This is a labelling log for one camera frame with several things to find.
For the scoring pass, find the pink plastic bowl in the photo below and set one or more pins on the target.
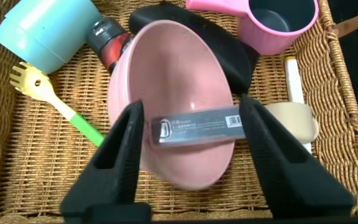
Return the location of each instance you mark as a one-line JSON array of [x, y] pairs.
[[172, 71]]

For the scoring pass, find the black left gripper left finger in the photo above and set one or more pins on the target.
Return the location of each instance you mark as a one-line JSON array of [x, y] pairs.
[[113, 168]]

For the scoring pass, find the small beige cup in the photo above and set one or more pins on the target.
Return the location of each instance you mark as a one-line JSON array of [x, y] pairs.
[[294, 121]]

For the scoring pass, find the black oblong glasses case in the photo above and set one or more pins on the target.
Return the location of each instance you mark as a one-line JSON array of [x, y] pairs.
[[228, 53]]

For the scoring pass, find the light blue plastic cup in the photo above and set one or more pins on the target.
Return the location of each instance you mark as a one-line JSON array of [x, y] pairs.
[[48, 31]]

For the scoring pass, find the pink toy saucepan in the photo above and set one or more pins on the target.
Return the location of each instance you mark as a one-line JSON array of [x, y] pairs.
[[259, 34]]

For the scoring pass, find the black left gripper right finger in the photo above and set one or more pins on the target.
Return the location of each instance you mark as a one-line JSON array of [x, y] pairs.
[[291, 180]]

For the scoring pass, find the black red cosmetic tube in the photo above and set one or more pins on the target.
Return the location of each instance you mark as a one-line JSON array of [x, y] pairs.
[[109, 40]]

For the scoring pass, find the yellow green toy fork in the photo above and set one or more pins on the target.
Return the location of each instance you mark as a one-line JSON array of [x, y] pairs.
[[36, 87]]

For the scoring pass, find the white plastic stick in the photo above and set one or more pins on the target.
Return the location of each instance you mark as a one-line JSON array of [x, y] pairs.
[[294, 81]]

